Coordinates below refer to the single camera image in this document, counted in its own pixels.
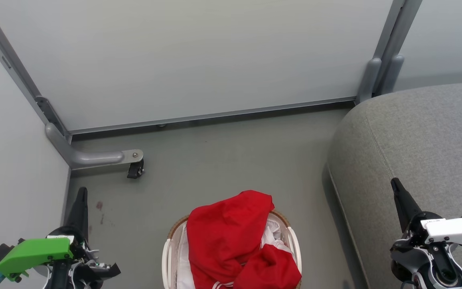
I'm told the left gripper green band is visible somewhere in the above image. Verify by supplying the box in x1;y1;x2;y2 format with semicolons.
0;187;121;282

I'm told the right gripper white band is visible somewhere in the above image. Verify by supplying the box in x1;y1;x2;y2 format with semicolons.
390;178;462;265

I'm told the red garment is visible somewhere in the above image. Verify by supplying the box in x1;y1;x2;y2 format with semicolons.
186;190;302;289

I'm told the grey fabric sofa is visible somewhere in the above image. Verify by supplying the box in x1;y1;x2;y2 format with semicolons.
326;80;462;289

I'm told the white cloth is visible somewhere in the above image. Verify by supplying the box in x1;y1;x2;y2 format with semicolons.
176;212;292;289

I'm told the grey curved partition foot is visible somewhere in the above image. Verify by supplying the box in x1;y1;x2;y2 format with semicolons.
45;122;144;170

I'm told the black caster wheel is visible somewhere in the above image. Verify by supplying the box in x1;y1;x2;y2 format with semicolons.
126;159;145;179

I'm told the white laundry basket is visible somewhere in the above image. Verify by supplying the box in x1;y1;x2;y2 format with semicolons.
162;209;303;289

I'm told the short grey partition bottom rail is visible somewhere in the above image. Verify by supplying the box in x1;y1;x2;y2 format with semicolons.
60;168;72;226

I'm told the grey rounded post foot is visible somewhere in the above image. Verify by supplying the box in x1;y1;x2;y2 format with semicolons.
356;57;383;104

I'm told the grey partition corner post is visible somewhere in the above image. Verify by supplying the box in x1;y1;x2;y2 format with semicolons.
0;7;72;142

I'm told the long grey partition bottom rail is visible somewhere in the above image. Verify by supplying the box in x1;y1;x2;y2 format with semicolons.
67;96;357;135

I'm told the grey double partition post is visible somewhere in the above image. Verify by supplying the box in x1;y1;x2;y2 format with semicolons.
355;0;423;105

